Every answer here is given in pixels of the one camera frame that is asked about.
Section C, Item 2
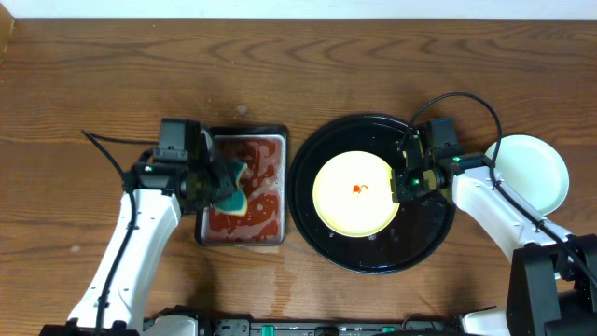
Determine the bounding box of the green scrubbing sponge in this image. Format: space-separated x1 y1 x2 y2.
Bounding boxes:
214 160 248 217

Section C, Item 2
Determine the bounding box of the pale green plate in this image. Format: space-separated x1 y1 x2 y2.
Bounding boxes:
495 134 569 216

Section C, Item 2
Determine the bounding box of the black rectangular wash tray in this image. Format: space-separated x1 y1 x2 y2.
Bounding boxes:
195 125 287 246

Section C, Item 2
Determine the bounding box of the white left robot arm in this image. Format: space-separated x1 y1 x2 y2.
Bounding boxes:
41 158 246 335

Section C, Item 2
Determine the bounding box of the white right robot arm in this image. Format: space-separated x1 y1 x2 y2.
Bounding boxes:
391 153 596 335

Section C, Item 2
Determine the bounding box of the yellow plate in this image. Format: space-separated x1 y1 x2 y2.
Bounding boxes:
312 151 399 238

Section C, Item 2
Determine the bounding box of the round black serving tray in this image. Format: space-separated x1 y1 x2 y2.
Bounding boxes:
286 114 456 274

